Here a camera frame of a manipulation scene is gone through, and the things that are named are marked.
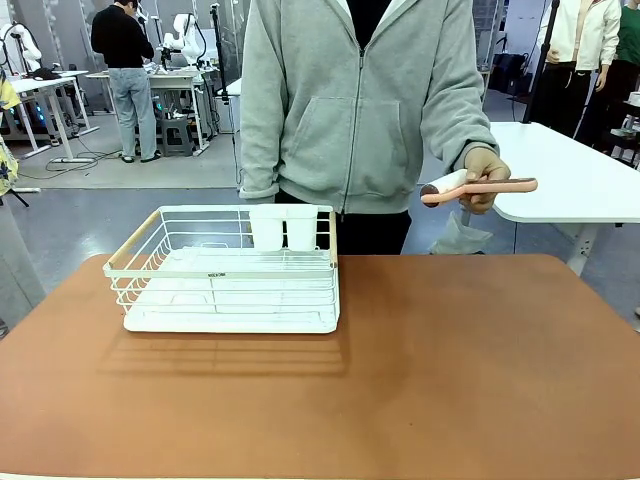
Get person's left hand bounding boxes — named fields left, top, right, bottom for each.
left=458, top=147, right=512, bottom=216

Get white utensil holder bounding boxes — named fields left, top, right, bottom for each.
left=248, top=205, right=320, bottom=252

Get white wire dish rack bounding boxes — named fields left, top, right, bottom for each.
left=103, top=203, right=341, bottom=321

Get white drip tray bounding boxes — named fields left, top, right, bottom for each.
left=122, top=249, right=342, bottom=335

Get person's right forearm grey sleeve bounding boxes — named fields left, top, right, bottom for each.
left=238, top=29, right=284, bottom=202

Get person's left forearm grey sleeve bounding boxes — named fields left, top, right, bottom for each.
left=424, top=29, right=501, bottom=172

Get white desk with rounded corner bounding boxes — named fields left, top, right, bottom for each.
left=488, top=121, right=640, bottom=277

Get crumpled grey bag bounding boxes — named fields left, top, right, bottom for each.
left=428, top=209, right=486, bottom=256

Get black tripod pole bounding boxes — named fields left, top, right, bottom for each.
left=521, top=0, right=562, bottom=125

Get person in white jacket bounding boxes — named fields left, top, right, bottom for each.
left=529, top=0, right=623, bottom=140

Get person in grey hoodie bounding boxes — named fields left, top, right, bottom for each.
left=238, top=0, right=501, bottom=256

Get thin black stand pole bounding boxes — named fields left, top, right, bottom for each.
left=208, top=2, right=231, bottom=106

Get grey step stool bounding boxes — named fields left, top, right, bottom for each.
left=158, top=117, right=195, bottom=159

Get white workbench with robot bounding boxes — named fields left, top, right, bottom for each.
left=84, top=68, right=214, bottom=157

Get person in black sweater, jeans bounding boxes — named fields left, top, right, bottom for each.
left=89, top=0, right=162, bottom=164

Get white height-adjustable desk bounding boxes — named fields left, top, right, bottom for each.
left=8, top=69, right=101, bottom=164

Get yellow patterned cloth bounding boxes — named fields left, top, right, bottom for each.
left=0, top=69, right=22, bottom=197

